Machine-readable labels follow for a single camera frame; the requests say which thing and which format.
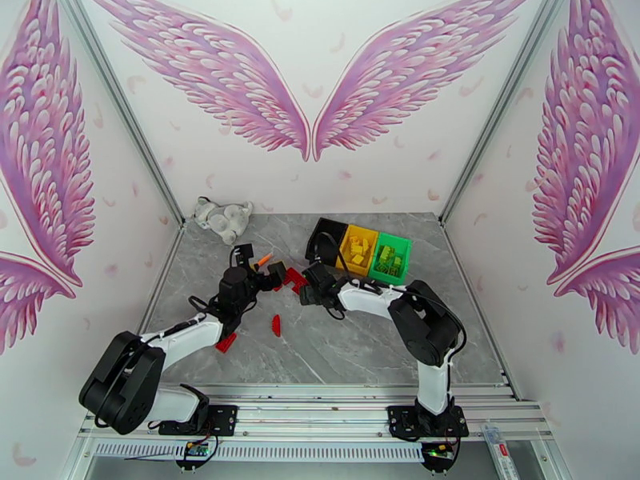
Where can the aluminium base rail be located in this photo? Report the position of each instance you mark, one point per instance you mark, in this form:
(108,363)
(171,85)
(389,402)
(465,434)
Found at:
(310,418)

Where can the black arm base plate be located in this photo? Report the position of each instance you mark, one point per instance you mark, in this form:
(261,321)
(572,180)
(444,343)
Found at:
(225,418)
(400,421)

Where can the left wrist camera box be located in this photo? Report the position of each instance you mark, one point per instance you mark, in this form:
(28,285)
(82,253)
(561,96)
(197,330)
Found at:
(243,254)

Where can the black plastic bin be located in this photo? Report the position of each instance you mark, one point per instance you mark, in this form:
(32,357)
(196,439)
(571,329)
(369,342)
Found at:
(330,231)

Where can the grey husky plush toy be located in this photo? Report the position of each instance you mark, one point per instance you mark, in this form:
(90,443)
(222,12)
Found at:
(222,221)

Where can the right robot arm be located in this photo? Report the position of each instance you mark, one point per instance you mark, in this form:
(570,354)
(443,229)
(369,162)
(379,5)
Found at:
(425,318)

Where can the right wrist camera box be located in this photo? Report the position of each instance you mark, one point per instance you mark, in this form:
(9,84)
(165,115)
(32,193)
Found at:
(319,273)

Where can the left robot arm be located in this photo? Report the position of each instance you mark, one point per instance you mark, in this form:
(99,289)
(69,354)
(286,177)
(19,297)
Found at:
(185,336)

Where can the white label strip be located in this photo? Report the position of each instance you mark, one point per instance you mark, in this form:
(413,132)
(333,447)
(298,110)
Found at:
(500,448)

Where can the yellow plastic bin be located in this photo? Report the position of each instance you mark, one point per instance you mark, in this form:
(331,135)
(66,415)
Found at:
(361,228)

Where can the small circuit board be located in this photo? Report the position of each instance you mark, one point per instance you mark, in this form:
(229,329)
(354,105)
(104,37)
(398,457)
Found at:
(192,451)
(439,452)

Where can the orange marker pen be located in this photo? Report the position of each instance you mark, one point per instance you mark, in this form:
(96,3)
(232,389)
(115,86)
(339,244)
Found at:
(265,260)

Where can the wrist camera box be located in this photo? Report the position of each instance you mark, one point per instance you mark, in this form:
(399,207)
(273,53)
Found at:
(319,273)
(243,254)

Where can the aluminium frame post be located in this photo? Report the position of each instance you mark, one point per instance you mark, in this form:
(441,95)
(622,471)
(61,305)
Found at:
(125,103)
(500,103)

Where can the red curved lego piece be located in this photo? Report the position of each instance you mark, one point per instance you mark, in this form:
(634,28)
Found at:
(276,326)

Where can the green plastic bin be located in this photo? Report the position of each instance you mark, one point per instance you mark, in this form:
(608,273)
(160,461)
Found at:
(395,237)

